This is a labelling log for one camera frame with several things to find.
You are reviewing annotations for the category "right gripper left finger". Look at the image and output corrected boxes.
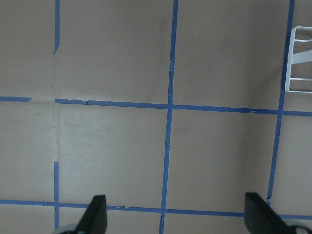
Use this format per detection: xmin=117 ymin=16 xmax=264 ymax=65
xmin=75 ymin=195 xmax=107 ymax=234

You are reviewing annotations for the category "white wire cup rack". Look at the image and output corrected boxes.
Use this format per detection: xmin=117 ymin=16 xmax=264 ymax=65
xmin=285 ymin=26 xmax=312 ymax=93

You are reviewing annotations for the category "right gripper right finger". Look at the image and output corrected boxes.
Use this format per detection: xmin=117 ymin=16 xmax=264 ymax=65
xmin=244 ymin=193 xmax=292 ymax=234

